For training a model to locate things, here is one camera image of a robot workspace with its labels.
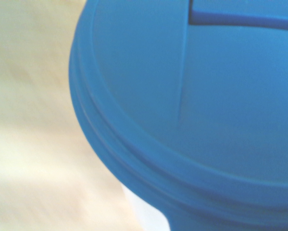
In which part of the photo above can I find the clear pitcher with blue lid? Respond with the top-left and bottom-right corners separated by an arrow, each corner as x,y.
68,0 -> 288,231

